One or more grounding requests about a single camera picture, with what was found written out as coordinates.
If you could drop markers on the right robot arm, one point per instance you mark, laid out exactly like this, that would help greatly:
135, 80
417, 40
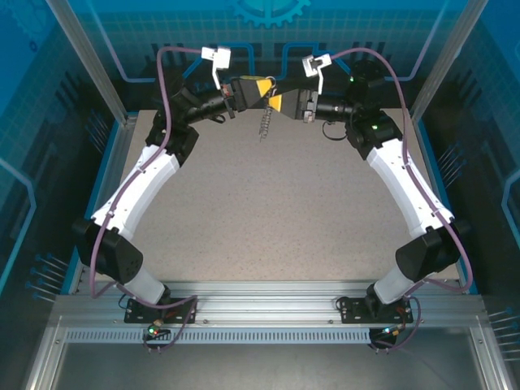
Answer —
402, 183

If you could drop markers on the blue table side rail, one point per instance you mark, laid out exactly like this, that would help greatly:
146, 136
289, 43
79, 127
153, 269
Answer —
431, 162
110, 162

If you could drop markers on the small controller board with LED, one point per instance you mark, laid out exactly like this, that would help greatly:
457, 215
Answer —
154, 331
392, 331

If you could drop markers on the aluminium upright post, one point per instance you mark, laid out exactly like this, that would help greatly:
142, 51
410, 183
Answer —
440, 61
95, 61

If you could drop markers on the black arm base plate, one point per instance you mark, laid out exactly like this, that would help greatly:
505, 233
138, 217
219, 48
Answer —
138, 310
353, 310

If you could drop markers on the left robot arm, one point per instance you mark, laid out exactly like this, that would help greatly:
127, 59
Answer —
138, 191

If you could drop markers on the metal sheet shelf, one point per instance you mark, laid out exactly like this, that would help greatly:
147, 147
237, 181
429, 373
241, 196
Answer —
264, 369

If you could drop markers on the aluminium frame rail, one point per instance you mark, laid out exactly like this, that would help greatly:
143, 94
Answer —
264, 300

